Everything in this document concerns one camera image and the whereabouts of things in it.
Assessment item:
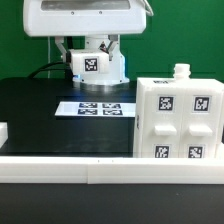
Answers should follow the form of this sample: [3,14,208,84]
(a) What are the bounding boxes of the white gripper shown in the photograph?
[23,0,146,63]

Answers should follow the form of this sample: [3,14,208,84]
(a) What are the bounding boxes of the white cabinet top block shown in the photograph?
[70,49,109,75]

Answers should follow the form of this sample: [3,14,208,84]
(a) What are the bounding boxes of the white door panel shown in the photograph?
[142,88,183,158]
[180,87,223,159]

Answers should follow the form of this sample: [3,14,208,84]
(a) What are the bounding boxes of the white cabinet body box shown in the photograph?
[133,64,224,158]

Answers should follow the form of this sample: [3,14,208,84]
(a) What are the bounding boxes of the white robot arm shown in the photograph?
[23,0,146,89]

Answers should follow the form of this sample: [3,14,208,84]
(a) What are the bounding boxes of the black cable bundle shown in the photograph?
[27,36,76,80]

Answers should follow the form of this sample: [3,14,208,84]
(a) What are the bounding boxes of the white thin cable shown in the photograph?
[46,36,54,80]

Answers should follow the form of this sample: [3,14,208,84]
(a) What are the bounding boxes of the white marker base plate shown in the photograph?
[55,101,135,117]

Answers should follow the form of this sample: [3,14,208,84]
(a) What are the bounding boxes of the white U-shaped fence frame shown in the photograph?
[0,121,224,185]

